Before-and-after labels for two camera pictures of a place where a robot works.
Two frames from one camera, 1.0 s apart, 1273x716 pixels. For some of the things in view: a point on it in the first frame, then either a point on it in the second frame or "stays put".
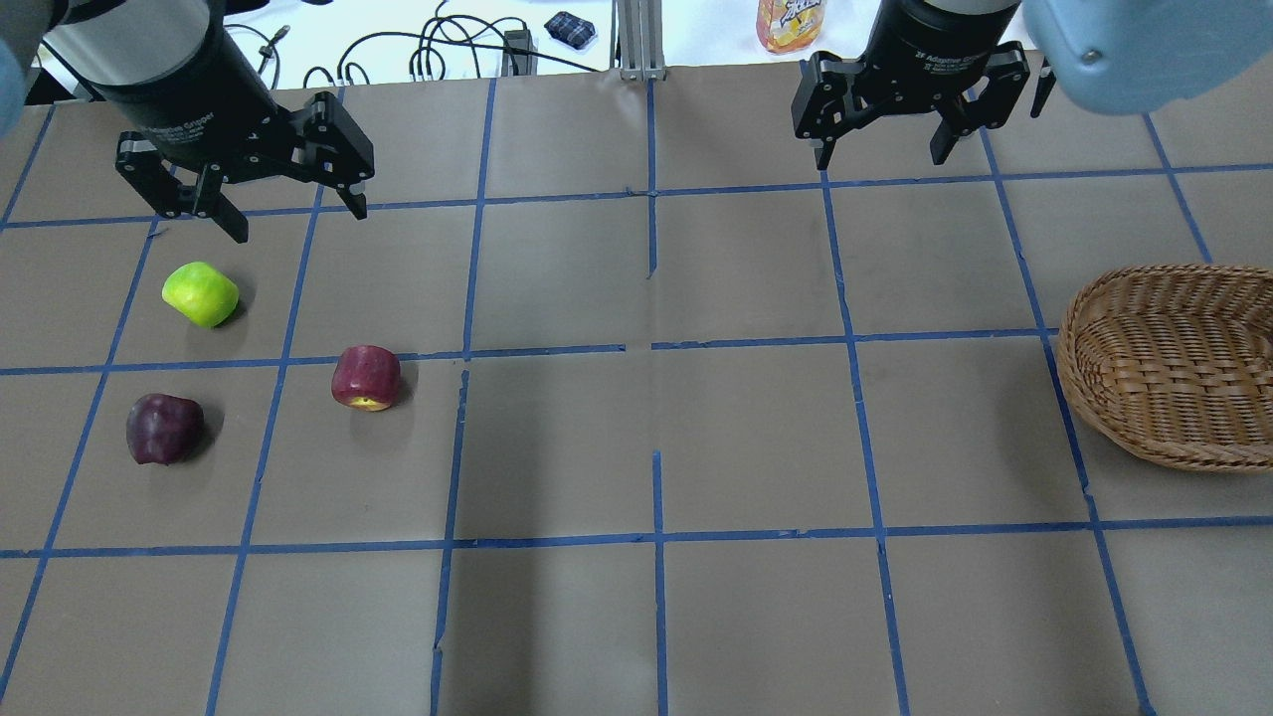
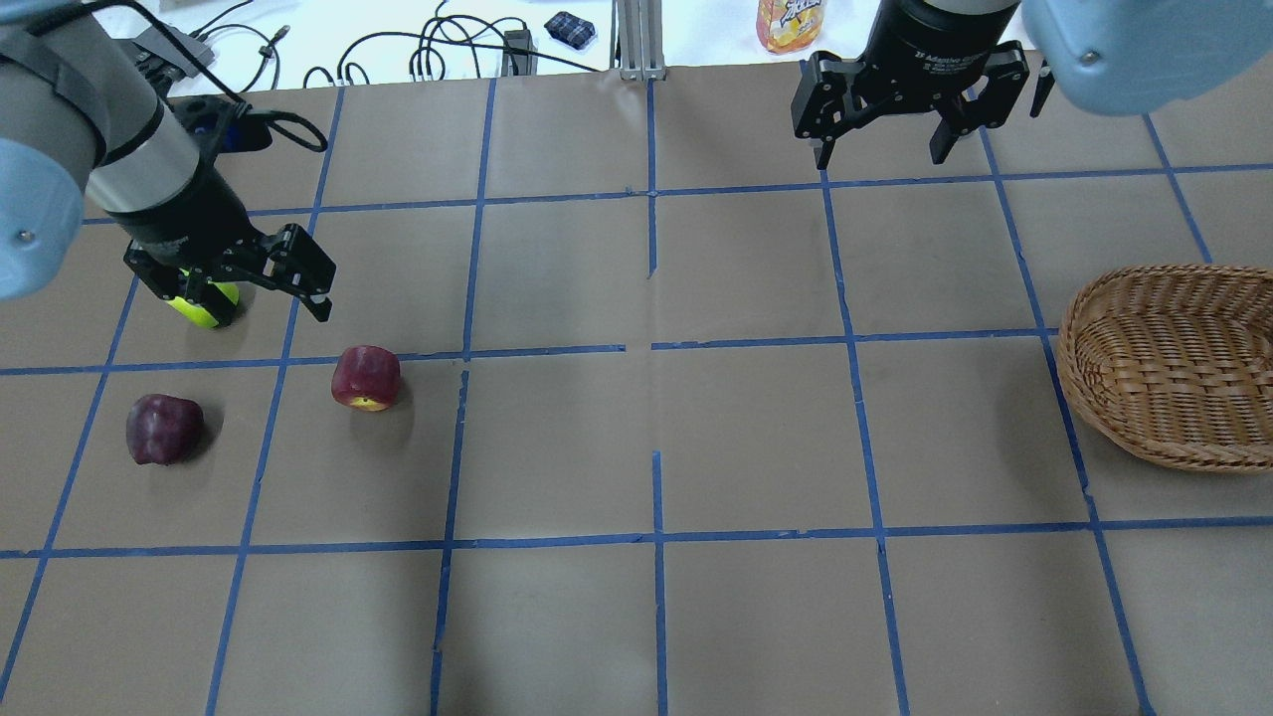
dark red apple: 164,429 stays put
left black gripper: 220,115 to 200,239
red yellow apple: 366,378 stays put
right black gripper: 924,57 stays put
